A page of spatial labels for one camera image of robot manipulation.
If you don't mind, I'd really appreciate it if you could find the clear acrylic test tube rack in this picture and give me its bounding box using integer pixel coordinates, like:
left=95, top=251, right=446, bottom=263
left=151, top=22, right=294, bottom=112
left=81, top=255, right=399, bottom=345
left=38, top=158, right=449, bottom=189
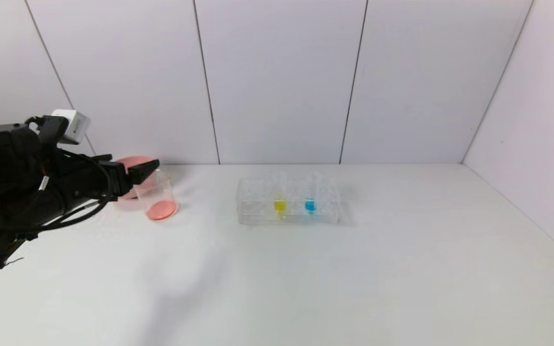
left=236, top=176, right=341, bottom=225

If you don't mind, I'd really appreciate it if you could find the pink bowl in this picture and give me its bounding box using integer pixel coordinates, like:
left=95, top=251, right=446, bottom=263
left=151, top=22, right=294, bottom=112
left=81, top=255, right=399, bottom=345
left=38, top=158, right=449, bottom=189
left=113, top=155, right=158, bottom=208

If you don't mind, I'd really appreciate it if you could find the clear glass beaker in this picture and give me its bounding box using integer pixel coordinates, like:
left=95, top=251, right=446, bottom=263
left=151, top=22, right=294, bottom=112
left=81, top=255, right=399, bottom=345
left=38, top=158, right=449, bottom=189
left=134, top=168, right=179, bottom=222

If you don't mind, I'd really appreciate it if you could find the blue pigment test tube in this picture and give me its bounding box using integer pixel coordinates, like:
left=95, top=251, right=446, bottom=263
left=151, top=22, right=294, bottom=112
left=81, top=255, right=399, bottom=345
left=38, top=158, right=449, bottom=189
left=305, top=172, right=318, bottom=218

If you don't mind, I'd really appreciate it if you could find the yellow pigment test tube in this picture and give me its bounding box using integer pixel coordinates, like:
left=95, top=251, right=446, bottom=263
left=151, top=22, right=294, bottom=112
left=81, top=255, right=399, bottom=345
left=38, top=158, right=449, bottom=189
left=272, top=172, right=288, bottom=219

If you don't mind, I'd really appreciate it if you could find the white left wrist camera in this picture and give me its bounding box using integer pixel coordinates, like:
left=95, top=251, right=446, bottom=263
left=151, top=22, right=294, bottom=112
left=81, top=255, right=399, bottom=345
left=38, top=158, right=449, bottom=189
left=50, top=109, right=91, bottom=145

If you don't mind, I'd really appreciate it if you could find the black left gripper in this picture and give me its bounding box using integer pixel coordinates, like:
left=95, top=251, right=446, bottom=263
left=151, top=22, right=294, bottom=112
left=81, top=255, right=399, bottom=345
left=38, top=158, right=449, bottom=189
left=71, top=158, right=160, bottom=201

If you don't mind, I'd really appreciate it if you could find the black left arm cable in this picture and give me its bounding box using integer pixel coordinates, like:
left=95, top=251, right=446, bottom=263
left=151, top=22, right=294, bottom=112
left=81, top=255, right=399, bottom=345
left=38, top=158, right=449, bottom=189
left=15, top=149, right=117, bottom=241

